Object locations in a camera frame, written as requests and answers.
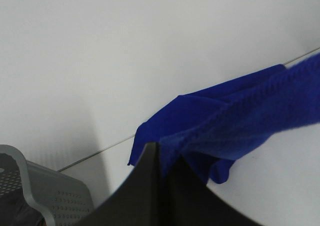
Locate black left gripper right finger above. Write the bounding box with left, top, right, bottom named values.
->
left=162, top=157, right=260, bottom=226

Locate grey perforated plastic basket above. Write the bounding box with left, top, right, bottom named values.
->
left=0, top=144, right=94, bottom=226

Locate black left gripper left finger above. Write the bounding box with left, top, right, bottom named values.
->
left=75, top=142, right=161, bottom=226

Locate blue towel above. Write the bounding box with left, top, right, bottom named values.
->
left=128, top=54, right=320, bottom=184

